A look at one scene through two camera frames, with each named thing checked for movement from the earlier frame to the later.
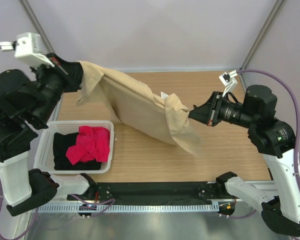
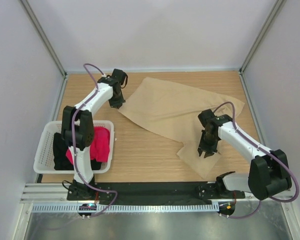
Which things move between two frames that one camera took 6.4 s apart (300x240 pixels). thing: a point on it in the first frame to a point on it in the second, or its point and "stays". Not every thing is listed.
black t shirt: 61,162 stays
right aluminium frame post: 264,33 stays
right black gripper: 209,112 to 210,150
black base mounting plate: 150,193 stays
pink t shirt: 92,145 stays
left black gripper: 74,69 to 118,104
